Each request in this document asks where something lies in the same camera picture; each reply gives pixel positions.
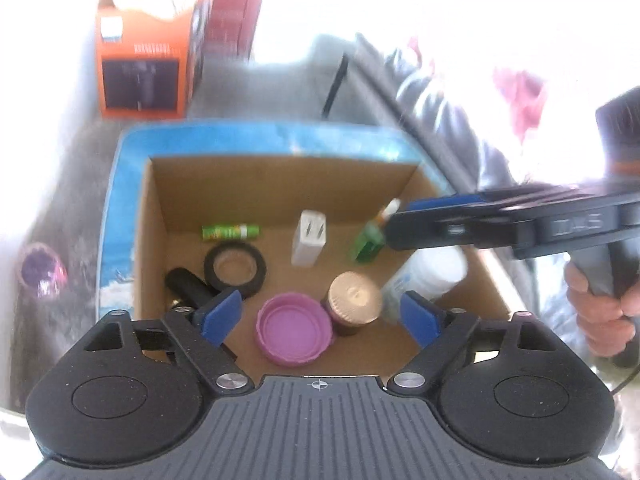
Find white charger plug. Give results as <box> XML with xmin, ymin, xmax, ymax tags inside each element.
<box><xmin>291</xmin><ymin>209</ymin><xmax>328</xmax><ymax>267</ymax></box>

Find white pill bottle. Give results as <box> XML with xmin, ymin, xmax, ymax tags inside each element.
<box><xmin>380</xmin><ymin>247</ymin><xmax>468</xmax><ymax>326</ymax></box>

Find purple plastic lid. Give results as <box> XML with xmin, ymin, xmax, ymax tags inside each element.
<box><xmin>256</xmin><ymin>294</ymin><xmax>333</xmax><ymax>367</ymax></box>

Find pink cloth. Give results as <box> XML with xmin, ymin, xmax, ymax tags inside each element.
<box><xmin>492</xmin><ymin>66</ymin><xmax>547</xmax><ymax>136</ymax></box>

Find person's right hand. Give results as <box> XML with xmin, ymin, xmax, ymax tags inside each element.
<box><xmin>565</xmin><ymin>261</ymin><xmax>640</xmax><ymax>359</ymax></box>

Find black cylinder with gold end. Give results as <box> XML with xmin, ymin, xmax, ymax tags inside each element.
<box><xmin>166</xmin><ymin>267</ymin><xmax>218</xmax><ymax>313</ymax></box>

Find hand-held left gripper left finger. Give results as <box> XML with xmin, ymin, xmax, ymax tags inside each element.
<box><xmin>82</xmin><ymin>287</ymin><xmax>256</xmax><ymax>396</ymax></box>

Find green glue stick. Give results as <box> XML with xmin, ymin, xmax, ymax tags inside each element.
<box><xmin>202</xmin><ymin>223</ymin><xmax>261</xmax><ymax>241</ymax></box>

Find green dropper bottle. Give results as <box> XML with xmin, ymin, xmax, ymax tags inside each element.
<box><xmin>352</xmin><ymin>198</ymin><xmax>402</xmax><ymax>263</ymax></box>

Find red door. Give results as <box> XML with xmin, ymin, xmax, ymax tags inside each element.
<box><xmin>202</xmin><ymin>0</ymin><xmax>273</xmax><ymax>63</ymax></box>

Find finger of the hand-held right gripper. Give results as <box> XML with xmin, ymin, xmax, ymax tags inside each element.
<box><xmin>404</xmin><ymin>185</ymin><xmax>601</xmax><ymax>216</ymax></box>
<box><xmin>384</xmin><ymin>207</ymin><xmax>523</xmax><ymax>253</ymax></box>

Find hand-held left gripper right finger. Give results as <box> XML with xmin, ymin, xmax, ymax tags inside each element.
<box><xmin>386</xmin><ymin>290</ymin><xmax>557</xmax><ymax>396</ymax></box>

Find orange cardboard box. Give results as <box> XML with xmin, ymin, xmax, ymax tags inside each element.
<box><xmin>95</xmin><ymin>0</ymin><xmax>206</xmax><ymax>120</ymax></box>

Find dark jar with gold lid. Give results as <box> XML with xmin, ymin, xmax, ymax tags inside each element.
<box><xmin>324</xmin><ymin>271</ymin><xmax>383</xmax><ymax>338</ymax></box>

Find brown cardboard box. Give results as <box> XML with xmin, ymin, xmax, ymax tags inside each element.
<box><xmin>131</xmin><ymin>156</ymin><xmax>518</xmax><ymax>378</ymax></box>

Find black tape roll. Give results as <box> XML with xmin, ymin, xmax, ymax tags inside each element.
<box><xmin>204</xmin><ymin>241</ymin><xmax>267</xmax><ymax>297</ymax></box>

